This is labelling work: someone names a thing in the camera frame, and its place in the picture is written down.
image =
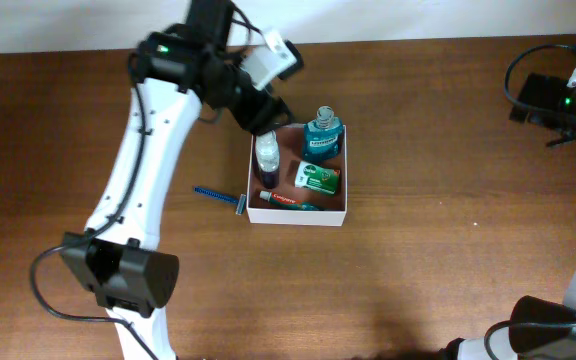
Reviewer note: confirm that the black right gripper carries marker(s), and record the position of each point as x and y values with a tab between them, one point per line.
549	90

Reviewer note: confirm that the clear foam soap dispenser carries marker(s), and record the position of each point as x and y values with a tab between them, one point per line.
268	159

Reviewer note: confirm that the green white soap bar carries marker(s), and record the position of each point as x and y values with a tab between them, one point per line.
313	177

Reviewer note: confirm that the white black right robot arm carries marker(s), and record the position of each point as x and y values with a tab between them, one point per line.
536	328

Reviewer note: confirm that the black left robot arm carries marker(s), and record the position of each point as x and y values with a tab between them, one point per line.
175	73

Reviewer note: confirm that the white cardboard box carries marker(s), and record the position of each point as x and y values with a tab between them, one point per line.
333	208

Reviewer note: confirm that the toothpaste tube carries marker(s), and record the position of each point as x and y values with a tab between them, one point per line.
287	203

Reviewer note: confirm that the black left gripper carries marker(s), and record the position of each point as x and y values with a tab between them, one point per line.
265	113

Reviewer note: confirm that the blue disposable razor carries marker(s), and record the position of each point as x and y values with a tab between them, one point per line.
239	202

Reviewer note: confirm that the teal mouthwash bottle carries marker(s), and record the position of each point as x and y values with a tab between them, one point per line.
321	136

